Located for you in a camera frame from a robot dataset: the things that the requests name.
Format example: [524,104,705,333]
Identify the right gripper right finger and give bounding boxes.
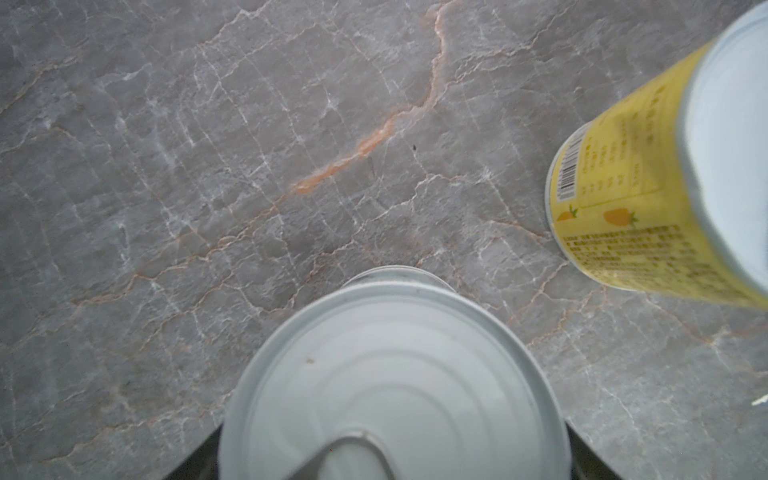
[565,422,622,480]

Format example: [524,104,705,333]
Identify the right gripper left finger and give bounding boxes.
[165,425,223,480]

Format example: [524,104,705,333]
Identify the white can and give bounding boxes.
[218,266,572,479]

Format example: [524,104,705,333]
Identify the yellow label can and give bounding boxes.
[545,4,767,309]

